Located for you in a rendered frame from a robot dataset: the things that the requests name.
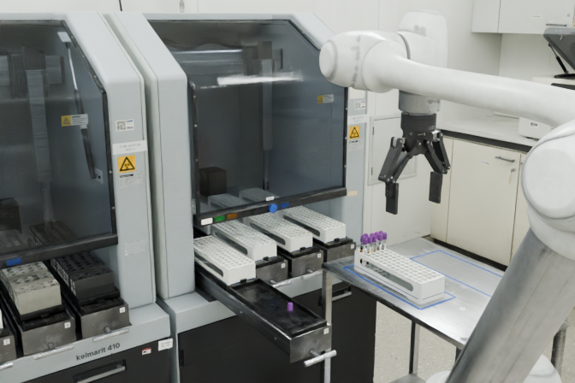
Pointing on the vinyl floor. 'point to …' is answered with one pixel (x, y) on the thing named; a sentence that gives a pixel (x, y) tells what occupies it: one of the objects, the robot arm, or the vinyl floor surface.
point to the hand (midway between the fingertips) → (413, 202)
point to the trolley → (441, 255)
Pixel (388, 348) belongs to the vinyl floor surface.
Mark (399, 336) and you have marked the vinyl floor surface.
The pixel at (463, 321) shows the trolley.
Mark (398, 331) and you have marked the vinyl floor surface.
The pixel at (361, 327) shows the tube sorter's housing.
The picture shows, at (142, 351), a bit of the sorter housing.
